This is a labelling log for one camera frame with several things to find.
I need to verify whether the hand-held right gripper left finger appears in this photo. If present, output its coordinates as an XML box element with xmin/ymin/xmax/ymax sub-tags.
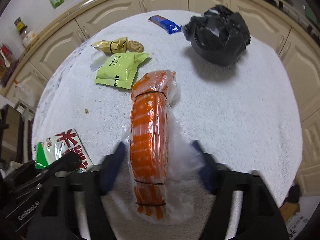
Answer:
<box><xmin>26</xmin><ymin>141</ymin><xmax>127</xmax><ymax>240</ymax></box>

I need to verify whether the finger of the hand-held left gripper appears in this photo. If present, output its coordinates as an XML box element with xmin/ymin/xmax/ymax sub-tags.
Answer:
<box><xmin>35</xmin><ymin>152</ymin><xmax>80</xmax><ymax>181</ymax></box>

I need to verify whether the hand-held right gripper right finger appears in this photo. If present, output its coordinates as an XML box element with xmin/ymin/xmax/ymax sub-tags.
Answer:
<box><xmin>190</xmin><ymin>140</ymin><xmax>290</xmax><ymax>240</ymax></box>

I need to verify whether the red white green packet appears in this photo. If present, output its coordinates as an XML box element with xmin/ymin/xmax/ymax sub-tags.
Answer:
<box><xmin>34</xmin><ymin>129</ymin><xmax>94</xmax><ymax>172</ymax></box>

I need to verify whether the green snack packet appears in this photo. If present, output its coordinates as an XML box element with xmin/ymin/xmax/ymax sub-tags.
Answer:
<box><xmin>94</xmin><ymin>52</ymin><xmax>151</xmax><ymax>90</ymax></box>

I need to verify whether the black plastic bag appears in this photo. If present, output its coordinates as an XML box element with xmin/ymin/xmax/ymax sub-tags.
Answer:
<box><xmin>181</xmin><ymin>4</ymin><xmax>251</xmax><ymax>67</ymax></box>

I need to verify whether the black item on floor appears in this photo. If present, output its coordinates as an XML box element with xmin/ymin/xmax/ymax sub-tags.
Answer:
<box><xmin>287</xmin><ymin>185</ymin><xmax>302</xmax><ymax>203</ymax></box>

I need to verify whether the small clear plastic packet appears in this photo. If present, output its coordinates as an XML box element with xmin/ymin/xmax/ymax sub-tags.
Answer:
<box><xmin>89</xmin><ymin>51</ymin><xmax>110</xmax><ymax>73</ymax></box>

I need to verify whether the brown cardboard box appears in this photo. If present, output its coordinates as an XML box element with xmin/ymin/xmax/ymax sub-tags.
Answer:
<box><xmin>279</xmin><ymin>195</ymin><xmax>314</xmax><ymax>233</ymax></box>

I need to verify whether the golden yellow wrapper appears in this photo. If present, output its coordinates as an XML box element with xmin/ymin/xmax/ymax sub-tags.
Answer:
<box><xmin>90</xmin><ymin>37</ymin><xmax>129</xmax><ymax>54</ymax></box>

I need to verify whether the round brown cookie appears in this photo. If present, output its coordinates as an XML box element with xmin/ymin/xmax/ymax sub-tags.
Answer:
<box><xmin>126</xmin><ymin>40</ymin><xmax>145</xmax><ymax>53</ymax></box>

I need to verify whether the white round container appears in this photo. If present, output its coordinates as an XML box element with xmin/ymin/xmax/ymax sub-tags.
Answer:
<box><xmin>22</xmin><ymin>30</ymin><xmax>38</xmax><ymax>47</ymax></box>

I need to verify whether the green lidded glass jar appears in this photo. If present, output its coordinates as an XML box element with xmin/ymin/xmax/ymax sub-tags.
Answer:
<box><xmin>14</xmin><ymin>17</ymin><xmax>28</xmax><ymax>34</ymax></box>

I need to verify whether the blue brown snack wrapper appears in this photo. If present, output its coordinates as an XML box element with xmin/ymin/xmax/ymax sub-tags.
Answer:
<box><xmin>148</xmin><ymin>15</ymin><xmax>182</xmax><ymax>35</ymax></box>

